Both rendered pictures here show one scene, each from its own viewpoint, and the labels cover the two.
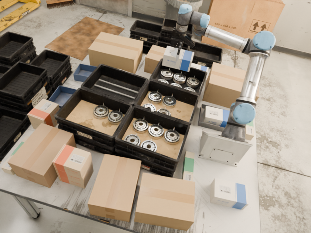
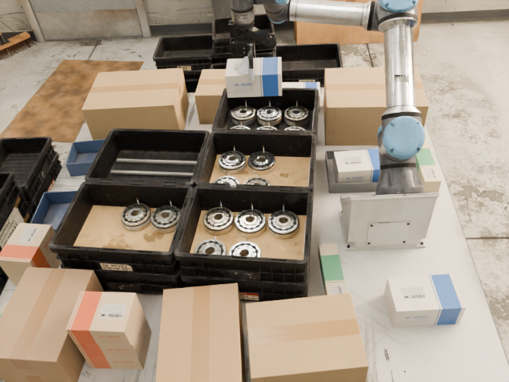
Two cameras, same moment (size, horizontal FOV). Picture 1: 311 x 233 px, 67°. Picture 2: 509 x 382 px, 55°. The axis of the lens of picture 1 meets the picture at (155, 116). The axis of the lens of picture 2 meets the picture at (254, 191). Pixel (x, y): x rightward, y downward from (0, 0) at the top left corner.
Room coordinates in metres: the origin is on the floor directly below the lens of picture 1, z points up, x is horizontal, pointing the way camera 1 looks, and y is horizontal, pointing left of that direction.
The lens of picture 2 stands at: (-0.13, -0.04, 2.05)
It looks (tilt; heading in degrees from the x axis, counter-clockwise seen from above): 45 degrees down; 0
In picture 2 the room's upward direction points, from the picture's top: 5 degrees counter-clockwise
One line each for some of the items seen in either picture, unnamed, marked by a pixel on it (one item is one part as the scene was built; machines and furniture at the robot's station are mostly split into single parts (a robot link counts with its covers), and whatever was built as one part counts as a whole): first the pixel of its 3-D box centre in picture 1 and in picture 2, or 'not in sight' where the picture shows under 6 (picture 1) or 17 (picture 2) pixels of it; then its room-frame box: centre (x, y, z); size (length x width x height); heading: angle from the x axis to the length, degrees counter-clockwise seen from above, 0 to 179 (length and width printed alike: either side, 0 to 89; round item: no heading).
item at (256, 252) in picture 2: (148, 147); (244, 254); (0.81, 0.01, 0.86); 0.10 x 0.10 x 0.01
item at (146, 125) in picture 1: (140, 124); (218, 217); (0.97, 0.09, 0.86); 0.10 x 0.10 x 0.01
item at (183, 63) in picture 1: (177, 58); (254, 76); (1.44, -0.09, 1.10); 0.20 x 0.12 x 0.09; 84
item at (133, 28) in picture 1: (146, 39); (188, 68); (2.92, 0.32, 0.31); 0.40 x 0.30 x 0.34; 84
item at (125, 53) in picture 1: (116, 54); (138, 106); (1.77, 0.44, 0.80); 0.40 x 0.30 x 0.20; 85
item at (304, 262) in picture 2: (153, 132); (246, 223); (0.88, -0.01, 0.92); 0.40 x 0.30 x 0.02; 79
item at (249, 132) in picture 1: (247, 125); (424, 166); (1.26, -0.72, 0.73); 0.24 x 0.06 x 0.06; 175
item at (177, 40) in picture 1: (178, 38); (242, 37); (1.44, -0.06, 1.25); 0.09 x 0.08 x 0.12; 84
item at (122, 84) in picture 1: (115, 88); (153, 167); (1.25, 0.32, 0.87); 0.40 x 0.30 x 0.11; 79
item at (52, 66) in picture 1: (51, 75); (23, 184); (1.86, 1.19, 0.31); 0.40 x 0.30 x 0.34; 173
